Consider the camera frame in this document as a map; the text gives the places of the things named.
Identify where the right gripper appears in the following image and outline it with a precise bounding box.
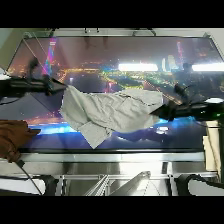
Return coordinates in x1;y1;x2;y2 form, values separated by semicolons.
150;101;183;122

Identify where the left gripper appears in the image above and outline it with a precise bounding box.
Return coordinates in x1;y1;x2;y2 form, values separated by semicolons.
42;76;68;97

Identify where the light grey shirt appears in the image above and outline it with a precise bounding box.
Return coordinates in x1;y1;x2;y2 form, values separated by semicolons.
59;84;165;150

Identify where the cream garment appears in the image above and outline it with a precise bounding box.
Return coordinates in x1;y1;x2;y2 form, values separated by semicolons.
202;120;222;182

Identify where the brown garment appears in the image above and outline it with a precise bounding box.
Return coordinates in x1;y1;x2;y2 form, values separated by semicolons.
0;119;42;163

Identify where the silver frame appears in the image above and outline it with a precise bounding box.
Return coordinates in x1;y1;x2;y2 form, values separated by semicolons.
0;28;224;197

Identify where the black cable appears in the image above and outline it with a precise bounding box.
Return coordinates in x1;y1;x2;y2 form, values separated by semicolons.
14;159;45;196

